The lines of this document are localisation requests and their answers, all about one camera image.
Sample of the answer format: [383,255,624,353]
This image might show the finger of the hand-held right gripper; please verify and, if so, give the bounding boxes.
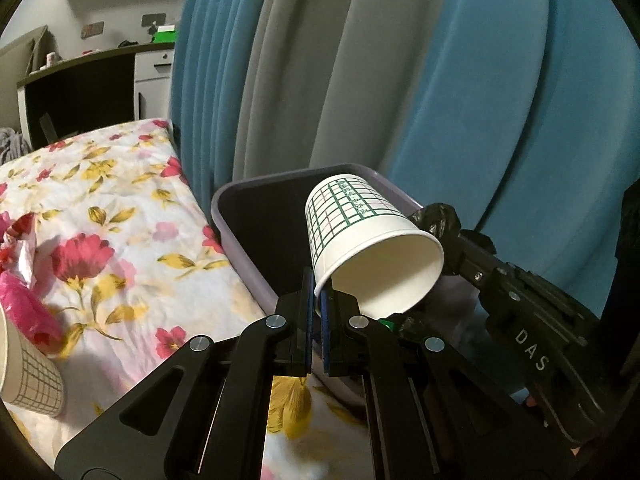
[442,230,501,286]

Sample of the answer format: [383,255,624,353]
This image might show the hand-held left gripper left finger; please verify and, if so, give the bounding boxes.
[55,266,316,480]

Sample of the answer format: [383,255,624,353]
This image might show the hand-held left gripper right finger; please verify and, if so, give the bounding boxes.
[318,285,572,480]

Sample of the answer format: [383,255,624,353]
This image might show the grey plastic bin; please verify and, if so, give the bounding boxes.
[211,162,483,406]

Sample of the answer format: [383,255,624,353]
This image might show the green grid paper cup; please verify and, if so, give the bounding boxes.
[305,173,445,320]

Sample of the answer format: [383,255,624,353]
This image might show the pink plastic bag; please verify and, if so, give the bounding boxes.
[0,270,63,358]

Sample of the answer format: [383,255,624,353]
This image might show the black grid paper cup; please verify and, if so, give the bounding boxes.
[0,305,66,418]

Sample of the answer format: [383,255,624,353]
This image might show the red white wrapper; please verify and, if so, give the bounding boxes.
[0,212,38,291]

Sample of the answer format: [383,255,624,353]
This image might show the wide blue curtain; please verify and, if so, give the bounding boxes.
[390,0,640,321]

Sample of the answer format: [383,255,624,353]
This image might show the floral tablecloth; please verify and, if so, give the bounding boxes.
[0,119,371,480]

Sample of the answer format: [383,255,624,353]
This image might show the grey curtain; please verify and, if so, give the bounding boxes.
[227,0,453,183]

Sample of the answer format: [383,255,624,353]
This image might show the narrow blue curtain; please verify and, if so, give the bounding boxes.
[169,0,283,211]

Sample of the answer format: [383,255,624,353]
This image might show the white drawer cabinet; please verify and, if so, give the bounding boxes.
[134,50,176,121]

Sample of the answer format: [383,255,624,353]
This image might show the dark wooden desk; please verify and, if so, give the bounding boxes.
[17,42,176,147]

